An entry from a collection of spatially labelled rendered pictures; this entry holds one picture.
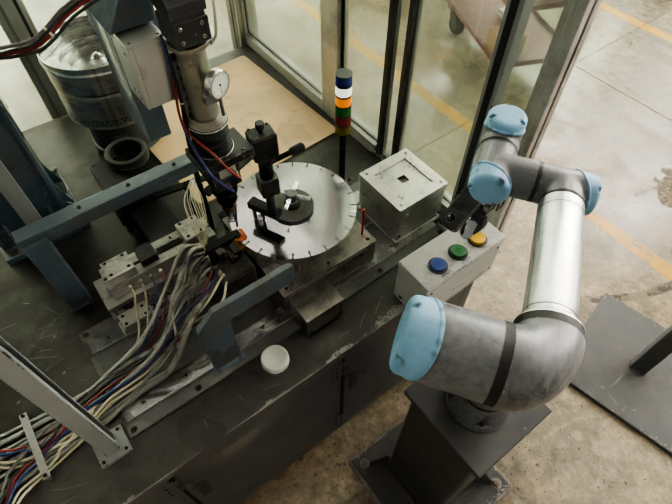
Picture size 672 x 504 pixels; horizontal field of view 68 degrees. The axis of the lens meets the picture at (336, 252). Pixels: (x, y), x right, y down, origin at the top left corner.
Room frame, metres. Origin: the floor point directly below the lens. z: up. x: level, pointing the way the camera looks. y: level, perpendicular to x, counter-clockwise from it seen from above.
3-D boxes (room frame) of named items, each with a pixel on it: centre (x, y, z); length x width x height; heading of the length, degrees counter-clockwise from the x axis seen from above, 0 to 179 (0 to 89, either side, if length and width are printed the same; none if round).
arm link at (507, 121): (0.76, -0.32, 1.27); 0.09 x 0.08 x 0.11; 160
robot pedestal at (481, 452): (0.43, -0.34, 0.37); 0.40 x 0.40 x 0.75; 37
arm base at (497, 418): (0.43, -0.34, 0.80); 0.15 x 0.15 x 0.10
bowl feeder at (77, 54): (1.37, 0.72, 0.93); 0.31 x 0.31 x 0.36
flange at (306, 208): (0.86, 0.11, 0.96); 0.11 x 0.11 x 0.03
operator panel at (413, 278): (0.77, -0.30, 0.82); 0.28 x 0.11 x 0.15; 127
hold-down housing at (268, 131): (0.80, 0.15, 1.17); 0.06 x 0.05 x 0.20; 118
